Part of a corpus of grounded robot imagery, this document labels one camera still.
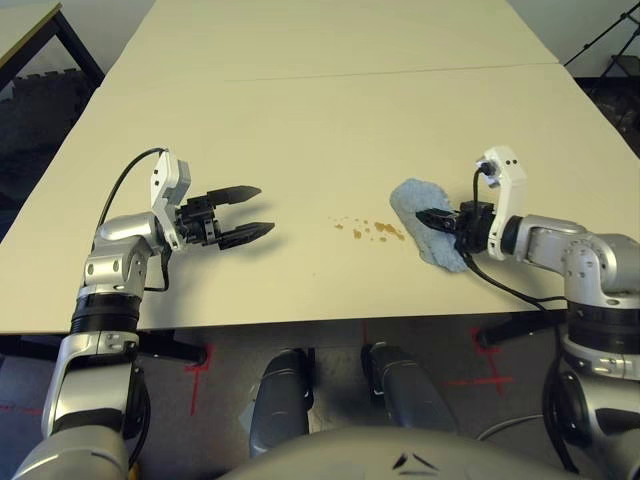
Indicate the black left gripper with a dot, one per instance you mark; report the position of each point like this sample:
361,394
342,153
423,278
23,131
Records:
197,222

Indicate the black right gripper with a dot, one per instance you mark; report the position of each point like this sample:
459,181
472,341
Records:
475,227

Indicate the blue terry rag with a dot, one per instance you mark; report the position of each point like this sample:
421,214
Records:
420,195

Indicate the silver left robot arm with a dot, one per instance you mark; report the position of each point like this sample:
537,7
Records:
120,227

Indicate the large brown spill spots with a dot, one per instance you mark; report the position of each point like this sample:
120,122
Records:
385,227

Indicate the black table foot bar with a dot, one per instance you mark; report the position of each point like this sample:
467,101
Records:
185,352
505,330

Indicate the short red tape line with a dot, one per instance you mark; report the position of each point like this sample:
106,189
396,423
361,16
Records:
365,334

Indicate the grey right robot leg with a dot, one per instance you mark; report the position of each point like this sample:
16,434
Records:
405,390

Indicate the grey robot leg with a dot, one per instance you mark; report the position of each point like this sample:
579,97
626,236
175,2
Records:
405,390
280,400

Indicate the grey left robot leg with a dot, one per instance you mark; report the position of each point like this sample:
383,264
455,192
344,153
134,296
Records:
280,400

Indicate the grey tape piece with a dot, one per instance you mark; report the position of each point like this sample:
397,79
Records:
247,417

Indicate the black foam floor mat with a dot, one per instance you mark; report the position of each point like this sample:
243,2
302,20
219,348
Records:
40,115

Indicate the black tripod stand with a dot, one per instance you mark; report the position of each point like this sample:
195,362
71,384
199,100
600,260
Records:
620,67

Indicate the grey robot torso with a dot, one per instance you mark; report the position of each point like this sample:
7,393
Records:
375,455

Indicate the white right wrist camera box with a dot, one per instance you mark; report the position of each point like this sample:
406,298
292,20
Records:
510,175

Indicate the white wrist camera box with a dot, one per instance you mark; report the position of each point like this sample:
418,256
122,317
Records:
165,175
510,175

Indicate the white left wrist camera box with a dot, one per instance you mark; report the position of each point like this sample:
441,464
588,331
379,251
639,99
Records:
165,175

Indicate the side table with black frame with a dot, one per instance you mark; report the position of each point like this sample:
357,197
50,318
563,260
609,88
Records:
25,30

